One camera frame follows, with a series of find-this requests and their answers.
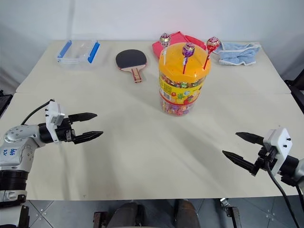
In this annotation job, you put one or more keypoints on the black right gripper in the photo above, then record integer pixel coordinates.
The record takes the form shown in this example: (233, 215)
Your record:
(264, 159)

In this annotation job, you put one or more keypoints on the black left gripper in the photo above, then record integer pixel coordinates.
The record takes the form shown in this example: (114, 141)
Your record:
(63, 132)

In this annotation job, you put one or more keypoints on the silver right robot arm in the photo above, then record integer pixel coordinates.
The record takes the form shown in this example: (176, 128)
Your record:
(294, 169)

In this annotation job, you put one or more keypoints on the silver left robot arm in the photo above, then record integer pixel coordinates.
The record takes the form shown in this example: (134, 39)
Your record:
(17, 147)

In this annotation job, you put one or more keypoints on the purple lollipop with red stick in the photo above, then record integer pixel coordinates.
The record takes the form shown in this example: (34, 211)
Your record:
(187, 53)

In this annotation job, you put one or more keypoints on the lollipop with white stick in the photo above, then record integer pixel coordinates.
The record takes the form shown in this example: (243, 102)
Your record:
(164, 45)

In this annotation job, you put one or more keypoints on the clear box with blue clips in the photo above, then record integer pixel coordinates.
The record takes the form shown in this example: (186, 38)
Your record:
(78, 52)

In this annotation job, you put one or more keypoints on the black chair at edge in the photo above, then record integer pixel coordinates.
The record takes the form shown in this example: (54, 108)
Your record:
(295, 90)

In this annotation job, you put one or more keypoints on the black table tennis paddle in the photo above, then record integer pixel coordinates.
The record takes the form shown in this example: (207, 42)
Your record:
(131, 62)

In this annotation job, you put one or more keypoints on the black object at edge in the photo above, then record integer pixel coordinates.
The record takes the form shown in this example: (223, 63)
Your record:
(4, 101)

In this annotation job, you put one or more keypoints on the dark rounded shape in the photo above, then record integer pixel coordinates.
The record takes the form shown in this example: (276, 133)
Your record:
(124, 215)
(187, 213)

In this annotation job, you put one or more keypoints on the candy jar with orange lid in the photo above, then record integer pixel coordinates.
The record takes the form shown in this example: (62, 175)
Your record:
(182, 80)

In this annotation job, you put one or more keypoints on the light blue towel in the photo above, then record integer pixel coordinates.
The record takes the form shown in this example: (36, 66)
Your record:
(237, 53)

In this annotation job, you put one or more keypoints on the red cloth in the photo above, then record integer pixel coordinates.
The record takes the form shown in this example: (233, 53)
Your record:
(174, 42)

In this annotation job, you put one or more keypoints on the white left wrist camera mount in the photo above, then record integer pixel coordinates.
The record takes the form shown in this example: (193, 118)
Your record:
(53, 114)

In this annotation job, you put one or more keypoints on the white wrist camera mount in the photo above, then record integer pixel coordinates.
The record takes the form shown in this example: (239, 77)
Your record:
(278, 144)
(53, 114)

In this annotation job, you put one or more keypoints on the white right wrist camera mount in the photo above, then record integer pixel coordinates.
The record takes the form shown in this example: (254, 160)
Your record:
(278, 144)

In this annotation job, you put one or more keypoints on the black table frame bracket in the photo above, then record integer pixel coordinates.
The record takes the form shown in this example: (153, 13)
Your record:
(23, 217)
(230, 210)

